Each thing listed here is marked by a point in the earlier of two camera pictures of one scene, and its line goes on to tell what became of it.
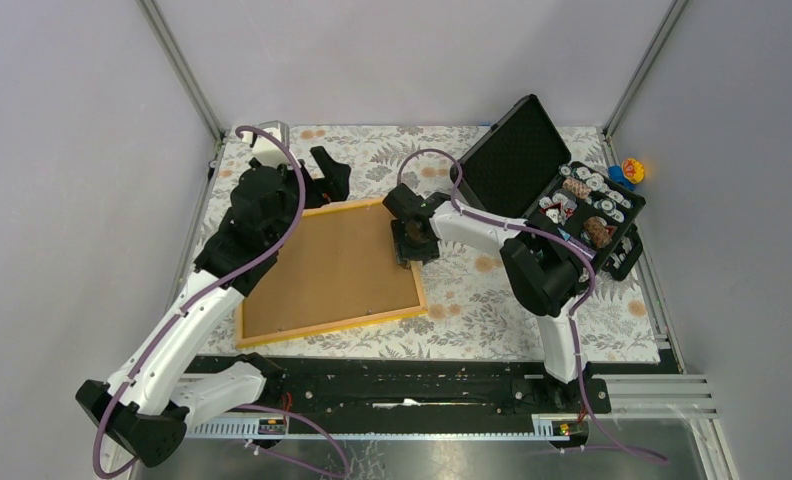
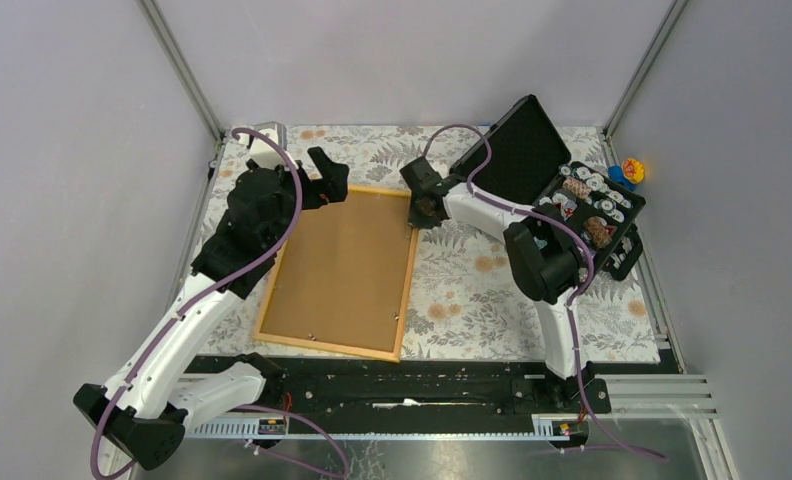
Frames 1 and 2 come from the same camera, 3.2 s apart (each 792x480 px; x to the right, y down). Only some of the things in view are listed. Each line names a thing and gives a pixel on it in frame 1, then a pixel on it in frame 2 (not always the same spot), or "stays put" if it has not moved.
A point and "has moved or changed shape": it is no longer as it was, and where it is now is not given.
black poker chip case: (522, 169) stays put
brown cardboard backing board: (332, 267) has moved or changed shape
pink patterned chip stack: (580, 189) stays put
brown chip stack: (597, 231) stays put
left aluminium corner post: (153, 17) stays put
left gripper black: (333, 187) stays put
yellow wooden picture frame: (338, 270) has moved or changed shape
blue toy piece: (616, 174) stays put
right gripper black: (404, 252) -> (415, 220)
